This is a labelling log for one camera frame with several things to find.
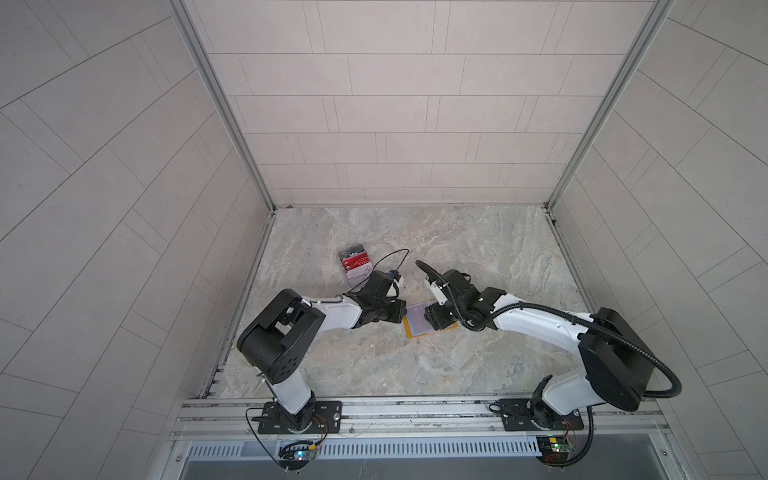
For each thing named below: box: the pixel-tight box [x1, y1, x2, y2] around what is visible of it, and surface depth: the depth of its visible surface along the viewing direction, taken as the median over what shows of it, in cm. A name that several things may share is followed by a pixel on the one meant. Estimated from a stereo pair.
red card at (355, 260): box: [342, 252, 369, 271], surface depth 98 cm
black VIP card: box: [338, 244, 365, 259], surface depth 98 cm
